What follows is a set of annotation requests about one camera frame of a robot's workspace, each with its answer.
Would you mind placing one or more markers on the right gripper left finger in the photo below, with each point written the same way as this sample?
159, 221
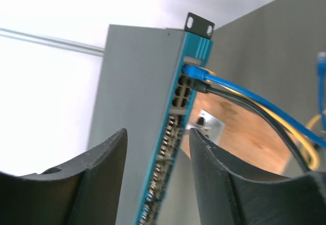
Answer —
83, 190

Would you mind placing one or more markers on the dark grey network switch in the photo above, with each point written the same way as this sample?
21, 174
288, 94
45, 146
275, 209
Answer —
143, 89

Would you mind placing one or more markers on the aluminium rail frame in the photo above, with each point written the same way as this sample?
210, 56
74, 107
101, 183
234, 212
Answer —
53, 42

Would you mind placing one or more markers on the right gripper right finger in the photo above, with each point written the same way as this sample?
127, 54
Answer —
232, 191

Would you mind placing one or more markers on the wooden support block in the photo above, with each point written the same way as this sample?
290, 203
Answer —
247, 136

